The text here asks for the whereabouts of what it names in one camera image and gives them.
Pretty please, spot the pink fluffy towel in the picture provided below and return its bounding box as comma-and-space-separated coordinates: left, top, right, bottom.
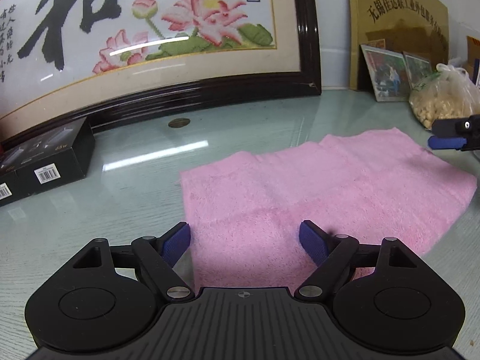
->
181, 128, 477, 289

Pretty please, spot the bronze coin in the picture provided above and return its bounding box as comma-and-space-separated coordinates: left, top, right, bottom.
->
168, 118, 191, 128

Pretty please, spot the black product box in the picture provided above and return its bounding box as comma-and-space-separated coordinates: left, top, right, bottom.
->
1, 118, 95, 206

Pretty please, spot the gold plaque with characters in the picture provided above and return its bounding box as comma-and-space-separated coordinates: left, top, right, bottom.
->
350, 0, 449, 89

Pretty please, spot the framed lotus embroidery picture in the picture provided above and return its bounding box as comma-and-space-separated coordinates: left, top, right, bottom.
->
1, 0, 321, 144

